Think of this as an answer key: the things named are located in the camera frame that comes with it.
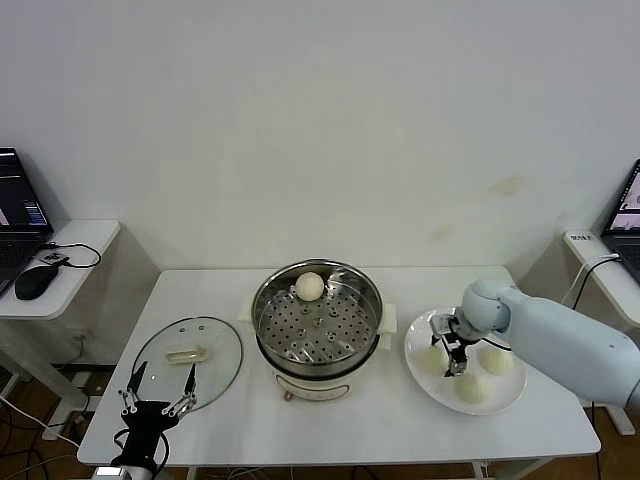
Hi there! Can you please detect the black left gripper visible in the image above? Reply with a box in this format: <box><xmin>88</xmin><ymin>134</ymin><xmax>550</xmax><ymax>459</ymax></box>
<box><xmin>111</xmin><ymin>360</ymin><xmax>199</xmax><ymax>467</ymax></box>

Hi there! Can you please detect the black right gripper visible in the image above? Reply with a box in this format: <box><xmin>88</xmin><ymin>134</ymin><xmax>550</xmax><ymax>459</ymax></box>
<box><xmin>429</xmin><ymin>313</ymin><xmax>481</xmax><ymax>379</ymax></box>

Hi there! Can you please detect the white steamed baozi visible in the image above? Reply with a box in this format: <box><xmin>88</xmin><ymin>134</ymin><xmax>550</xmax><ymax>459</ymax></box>
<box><xmin>454</xmin><ymin>373</ymin><xmax>494</xmax><ymax>404</ymax></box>
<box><xmin>423</xmin><ymin>346</ymin><xmax>450</xmax><ymax>372</ymax></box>
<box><xmin>294</xmin><ymin>271</ymin><xmax>326</xmax><ymax>302</ymax></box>
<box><xmin>478</xmin><ymin>346</ymin><xmax>514</xmax><ymax>375</ymax></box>

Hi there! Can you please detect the glass lid with cream handle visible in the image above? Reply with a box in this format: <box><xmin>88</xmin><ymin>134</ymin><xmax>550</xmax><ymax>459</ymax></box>
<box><xmin>131</xmin><ymin>314</ymin><xmax>245</xmax><ymax>414</ymax></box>

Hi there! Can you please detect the perforated steel steamer basket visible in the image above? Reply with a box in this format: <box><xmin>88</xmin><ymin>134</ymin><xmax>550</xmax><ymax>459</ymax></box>
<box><xmin>251</xmin><ymin>258</ymin><xmax>385</xmax><ymax>369</ymax></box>

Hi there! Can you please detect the white round plate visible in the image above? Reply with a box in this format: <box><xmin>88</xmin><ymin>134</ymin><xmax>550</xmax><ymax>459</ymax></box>
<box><xmin>403</xmin><ymin>306</ymin><xmax>528</xmax><ymax>416</ymax></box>

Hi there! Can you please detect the white rounded side table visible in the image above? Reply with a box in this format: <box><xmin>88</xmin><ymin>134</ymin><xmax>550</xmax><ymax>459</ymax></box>
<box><xmin>0</xmin><ymin>219</ymin><xmax>122</xmax><ymax>442</ymax></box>

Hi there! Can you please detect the black computer mouse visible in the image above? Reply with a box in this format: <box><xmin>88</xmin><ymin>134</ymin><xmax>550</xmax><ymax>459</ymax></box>
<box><xmin>13</xmin><ymin>264</ymin><xmax>57</xmax><ymax>301</ymax></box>

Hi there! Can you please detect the white side table with label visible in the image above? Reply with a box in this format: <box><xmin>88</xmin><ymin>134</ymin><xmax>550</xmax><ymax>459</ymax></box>
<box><xmin>562</xmin><ymin>230</ymin><xmax>640</xmax><ymax>437</ymax></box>

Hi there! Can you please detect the black laptop with dark screen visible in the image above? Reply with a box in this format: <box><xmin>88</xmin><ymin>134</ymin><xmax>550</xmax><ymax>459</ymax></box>
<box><xmin>0</xmin><ymin>147</ymin><xmax>55</xmax><ymax>297</ymax></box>

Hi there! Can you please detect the black laptop with pink screen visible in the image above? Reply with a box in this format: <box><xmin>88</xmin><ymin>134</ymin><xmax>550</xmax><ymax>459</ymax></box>
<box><xmin>601</xmin><ymin>159</ymin><xmax>640</xmax><ymax>285</ymax></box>

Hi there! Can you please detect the white laptop cable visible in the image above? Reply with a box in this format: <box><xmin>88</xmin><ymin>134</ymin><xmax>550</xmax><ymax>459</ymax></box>
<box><xmin>562</xmin><ymin>253</ymin><xmax>621</xmax><ymax>309</ymax></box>

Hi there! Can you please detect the black looped laptop cable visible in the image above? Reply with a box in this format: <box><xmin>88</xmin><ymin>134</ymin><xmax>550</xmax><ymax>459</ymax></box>
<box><xmin>43</xmin><ymin>241</ymin><xmax>103</xmax><ymax>270</ymax></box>

